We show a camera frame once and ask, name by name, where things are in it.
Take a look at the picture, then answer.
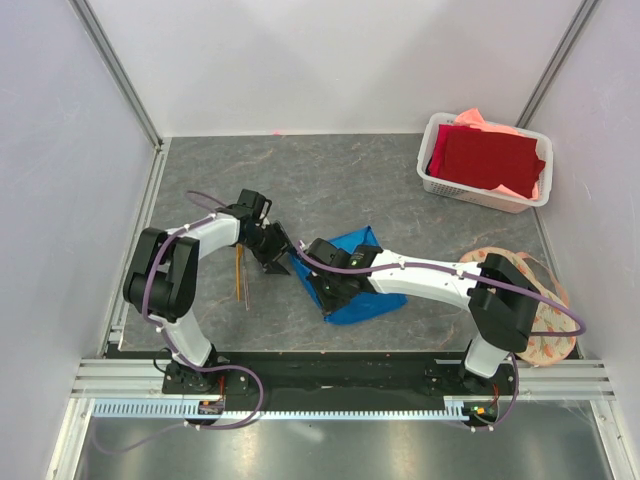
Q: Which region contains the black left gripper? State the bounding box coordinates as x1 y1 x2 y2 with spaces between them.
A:
241 222 300 276

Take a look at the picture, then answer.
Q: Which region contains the blue cloth napkin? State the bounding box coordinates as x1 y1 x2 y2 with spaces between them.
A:
291 226 408 325

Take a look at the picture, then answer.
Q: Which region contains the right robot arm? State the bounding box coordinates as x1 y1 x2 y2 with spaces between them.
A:
300 238 541 394

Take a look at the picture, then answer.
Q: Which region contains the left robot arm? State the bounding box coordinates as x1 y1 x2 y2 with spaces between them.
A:
123 210 292 393

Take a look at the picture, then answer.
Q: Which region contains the orange plastic fork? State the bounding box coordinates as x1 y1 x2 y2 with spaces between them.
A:
235 244 246 302

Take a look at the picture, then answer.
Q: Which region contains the white plastic basket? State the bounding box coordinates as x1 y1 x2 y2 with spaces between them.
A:
416 112 554 213

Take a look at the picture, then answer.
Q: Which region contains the red cloth in basket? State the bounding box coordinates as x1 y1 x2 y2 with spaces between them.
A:
426 125 546 200

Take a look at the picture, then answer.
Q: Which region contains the salmon cloth in basket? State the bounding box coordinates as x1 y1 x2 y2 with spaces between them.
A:
454 108 519 135

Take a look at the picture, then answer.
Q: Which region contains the floral oval placemat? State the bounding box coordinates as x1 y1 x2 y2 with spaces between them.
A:
460 247 578 367

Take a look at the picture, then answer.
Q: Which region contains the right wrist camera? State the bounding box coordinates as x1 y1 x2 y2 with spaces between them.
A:
303 238 350 274

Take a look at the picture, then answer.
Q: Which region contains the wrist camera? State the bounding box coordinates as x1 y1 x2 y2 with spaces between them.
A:
303 238 350 274
235 189 272 222

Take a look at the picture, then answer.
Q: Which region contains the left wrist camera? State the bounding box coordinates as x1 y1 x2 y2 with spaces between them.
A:
235 189 272 222

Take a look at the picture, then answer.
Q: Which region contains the slotted cable duct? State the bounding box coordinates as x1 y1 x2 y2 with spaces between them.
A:
92 398 497 421

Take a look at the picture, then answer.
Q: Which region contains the left aluminium corner post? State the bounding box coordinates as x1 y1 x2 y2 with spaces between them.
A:
69 0 164 150

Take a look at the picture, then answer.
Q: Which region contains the aluminium corner post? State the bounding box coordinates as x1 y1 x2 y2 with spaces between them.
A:
69 0 164 150
515 0 602 129

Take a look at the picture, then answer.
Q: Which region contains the right aluminium corner post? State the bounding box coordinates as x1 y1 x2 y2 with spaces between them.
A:
515 0 602 129

